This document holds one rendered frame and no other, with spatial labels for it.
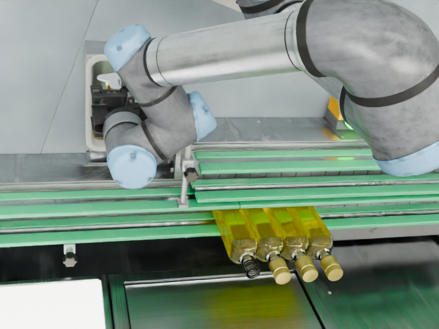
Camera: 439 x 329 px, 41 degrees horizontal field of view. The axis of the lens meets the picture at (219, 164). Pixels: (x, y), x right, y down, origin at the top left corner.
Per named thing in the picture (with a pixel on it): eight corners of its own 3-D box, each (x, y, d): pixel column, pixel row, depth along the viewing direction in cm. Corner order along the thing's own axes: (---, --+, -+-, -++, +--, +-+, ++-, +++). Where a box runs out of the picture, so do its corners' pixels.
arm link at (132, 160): (170, 175, 96) (126, 201, 97) (159, 142, 105) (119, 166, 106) (146, 141, 92) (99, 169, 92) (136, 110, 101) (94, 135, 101)
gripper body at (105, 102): (89, 82, 113) (94, 109, 104) (134, 81, 116) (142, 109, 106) (90, 117, 117) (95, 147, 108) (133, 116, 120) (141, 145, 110)
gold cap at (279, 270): (266, 270, 122) (273, 285, 118) (270, 257, 120) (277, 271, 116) (283, 270, 123) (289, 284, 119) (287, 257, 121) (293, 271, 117)
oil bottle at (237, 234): (210, 209, 140) (232, 269, 122) (212, 189, 137) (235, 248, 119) (232, 207, 141) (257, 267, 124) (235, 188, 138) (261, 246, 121)
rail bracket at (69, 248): (60, 243, 135) (60, 282, 124) (59, 219, 132) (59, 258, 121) (78, 241, 136) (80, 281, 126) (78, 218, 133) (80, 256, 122)
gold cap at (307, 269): (293, 268, 123) (300, 283, 120) (296, 256, 121) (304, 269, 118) (309, 267, 124) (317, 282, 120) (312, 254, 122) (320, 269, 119)
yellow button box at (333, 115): (324, 116, 149) (335, 130, 143) (330, 89, 145) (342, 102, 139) (349, 116, 151) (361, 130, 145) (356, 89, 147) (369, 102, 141)
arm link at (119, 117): (147, 120, 102) (146, 160, 107) (144, 108, 106) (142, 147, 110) (104, 121, 100) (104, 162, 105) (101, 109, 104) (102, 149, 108)
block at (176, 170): (165, 164, 138) (170, 180, 132) (168, 128, 133) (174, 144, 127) (180, 164, 139) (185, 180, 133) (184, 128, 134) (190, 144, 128)
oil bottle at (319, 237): (277, 207, 144) (308, 264, 127) (281, 188, 142) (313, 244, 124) (298, 205, 146) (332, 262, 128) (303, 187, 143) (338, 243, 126)
